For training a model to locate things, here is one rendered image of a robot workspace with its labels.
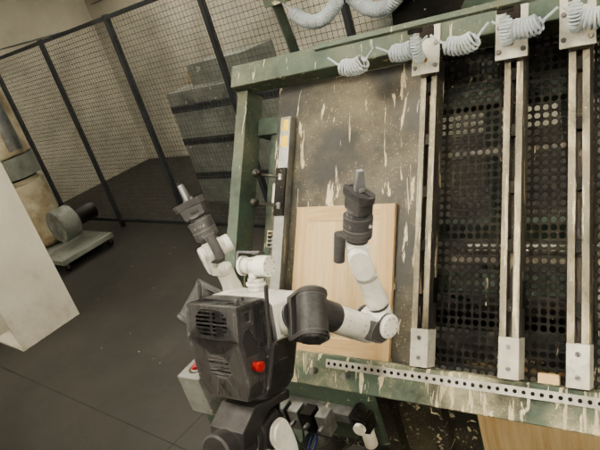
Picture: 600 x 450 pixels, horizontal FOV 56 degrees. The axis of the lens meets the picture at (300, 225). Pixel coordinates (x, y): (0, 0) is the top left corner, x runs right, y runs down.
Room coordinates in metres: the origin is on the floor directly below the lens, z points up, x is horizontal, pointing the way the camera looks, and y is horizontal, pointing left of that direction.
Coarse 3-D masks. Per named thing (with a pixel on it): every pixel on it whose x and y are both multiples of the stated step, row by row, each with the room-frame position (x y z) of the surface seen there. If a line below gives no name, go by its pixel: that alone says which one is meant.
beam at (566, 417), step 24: (312, 360) 1.77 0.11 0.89; (360, 360) 1.66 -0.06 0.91; (312, 384) 1.73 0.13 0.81; (336, 384) 1.67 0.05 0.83; (360, 384) 1.62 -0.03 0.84; (384, 384) 1.57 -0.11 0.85; (408, 384) 1.52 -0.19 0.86; (432, 384) 1.47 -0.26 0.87; (504, 384) 1.34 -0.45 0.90; (528, 384) 1.30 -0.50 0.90; (456, 408) 1.39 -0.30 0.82; (480, 408) 1.35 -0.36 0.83; (504, 408) 1.31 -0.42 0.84; (528, 408) 1.27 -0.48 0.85; (552, 408) 1.24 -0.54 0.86; (576, 408) 1.20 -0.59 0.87
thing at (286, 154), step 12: (288, 120) 2.34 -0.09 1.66; (288, 132) 2.31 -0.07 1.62; (288, 144) 2.29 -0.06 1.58; (288, 156) 2.27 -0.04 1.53; (288, 168) 2.25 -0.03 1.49; (288, 180) 2.23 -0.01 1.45; (288, 192) 2.21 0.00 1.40; (288, 204) 2.19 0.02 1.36; (276, 216) 2.17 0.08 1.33; (288, 216) 2.17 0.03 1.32; (276, 228) 2.15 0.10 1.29; (288, 228) 2.15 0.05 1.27; (276, 240) 2.12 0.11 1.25; (276, 252) 2.10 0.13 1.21; (276, 264) 2.07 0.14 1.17; (276, 276) 2.05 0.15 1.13; (276, 288) 2.02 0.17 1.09
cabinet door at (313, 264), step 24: (312, 216) 2.08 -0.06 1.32; (336, 216) 2.01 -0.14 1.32; (384, 216) 1.88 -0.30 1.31; (312, 240) 2.04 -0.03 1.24; (384, 240) 1.84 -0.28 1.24; (312, 264) 1.99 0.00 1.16; (336, 264) 1.92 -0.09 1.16; (384, 264) 1.80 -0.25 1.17; (336, 288) 1.88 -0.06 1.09; (360, 288) 1.82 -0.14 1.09; (384, 288) 1.75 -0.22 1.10; (336, 336) 1.79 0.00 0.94; (384, 360) 1.63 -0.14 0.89
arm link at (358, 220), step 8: (344, 184) 1.55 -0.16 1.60; (352, 184) 1.55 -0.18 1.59; (344, 192) 1.52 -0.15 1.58; (352, 192) 1.49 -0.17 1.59; (368, 192) 1.48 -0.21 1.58; (352, 200) 1.48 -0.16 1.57; (360, 200) 1.45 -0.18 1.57; (368, 200) 1.44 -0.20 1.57; (352, 208) 1.49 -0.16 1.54; (360, 208) 1.46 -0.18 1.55; (368, 208) 1.46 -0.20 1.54; (344, 216) 1.50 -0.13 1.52; (352, 216) 1.49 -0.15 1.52; (360, 216) 1.46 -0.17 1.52; (368, 216) 1.49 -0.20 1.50; (344, 224) 1.49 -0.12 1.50; (352, 224) 1.47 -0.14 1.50; (360, 224) 1.46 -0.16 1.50; (368, 224) 1.47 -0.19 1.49; (352, 232) 1.47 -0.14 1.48; (360, 232) 1.47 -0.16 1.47; (368, 232) 1.47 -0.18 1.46
